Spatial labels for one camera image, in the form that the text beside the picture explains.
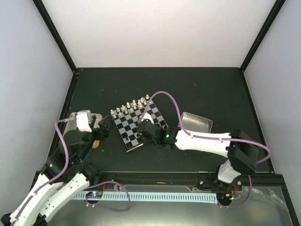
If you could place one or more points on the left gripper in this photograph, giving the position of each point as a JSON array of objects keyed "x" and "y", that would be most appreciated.
[{"x": 105, "y": 132}]

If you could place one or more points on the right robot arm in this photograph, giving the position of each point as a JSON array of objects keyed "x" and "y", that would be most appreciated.
[{"x": 241, "y": 154}]

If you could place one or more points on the white second left arm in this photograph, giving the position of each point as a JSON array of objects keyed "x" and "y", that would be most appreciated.
[{"x": 67, "y": 166}]

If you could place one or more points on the black chess piece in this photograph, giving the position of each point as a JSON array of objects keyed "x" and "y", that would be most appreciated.
[{"x": 162, "y": 123}]

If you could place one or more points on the yellow metal tin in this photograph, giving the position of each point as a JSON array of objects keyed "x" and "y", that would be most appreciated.
[{"x": 95, "y": 119}]

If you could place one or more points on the black frame post right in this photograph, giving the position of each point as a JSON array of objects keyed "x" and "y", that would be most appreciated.
[{"x": 277, "y": 6}]

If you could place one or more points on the light blue slotted cable duct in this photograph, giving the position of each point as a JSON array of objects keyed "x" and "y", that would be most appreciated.
[{"x": 151, "y": 197}]

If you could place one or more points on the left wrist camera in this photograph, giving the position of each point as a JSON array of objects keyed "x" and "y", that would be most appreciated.
[{"x": 83, "y": 118}]

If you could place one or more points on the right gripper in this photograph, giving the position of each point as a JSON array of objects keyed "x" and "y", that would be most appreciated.
[{"x": 142, "y": 136}]

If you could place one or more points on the black frame post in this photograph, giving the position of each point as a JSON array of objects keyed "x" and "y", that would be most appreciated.
[
  {"x": 277, "y": 6},
  {"x": 54, "y": 32}
]

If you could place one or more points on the small circuit board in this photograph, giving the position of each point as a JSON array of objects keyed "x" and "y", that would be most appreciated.
[{"x": 94, "y": 194}]

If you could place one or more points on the pink metal tin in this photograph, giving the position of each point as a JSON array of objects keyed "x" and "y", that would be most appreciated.
[{"x": 196, "y": 123}]

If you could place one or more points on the black frame post left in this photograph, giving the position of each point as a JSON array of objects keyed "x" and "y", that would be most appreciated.
[{"x": 54, "y": 32}]

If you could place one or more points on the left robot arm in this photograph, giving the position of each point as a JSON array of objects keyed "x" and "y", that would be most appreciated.
[{"x": 28, "y": 213}]

